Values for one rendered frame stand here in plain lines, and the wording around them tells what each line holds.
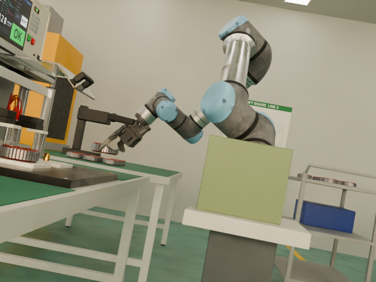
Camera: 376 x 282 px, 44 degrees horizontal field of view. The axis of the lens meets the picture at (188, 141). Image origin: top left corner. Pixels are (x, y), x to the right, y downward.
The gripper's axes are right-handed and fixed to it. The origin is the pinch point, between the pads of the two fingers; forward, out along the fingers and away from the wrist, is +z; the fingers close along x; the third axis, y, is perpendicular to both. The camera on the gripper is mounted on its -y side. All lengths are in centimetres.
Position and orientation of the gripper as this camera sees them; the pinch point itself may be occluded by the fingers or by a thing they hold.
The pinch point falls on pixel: (103, 149)
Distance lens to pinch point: 192.7
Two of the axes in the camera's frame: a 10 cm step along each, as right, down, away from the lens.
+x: 1.4, 0.9, 9.9
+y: 6.7, 7.2, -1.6
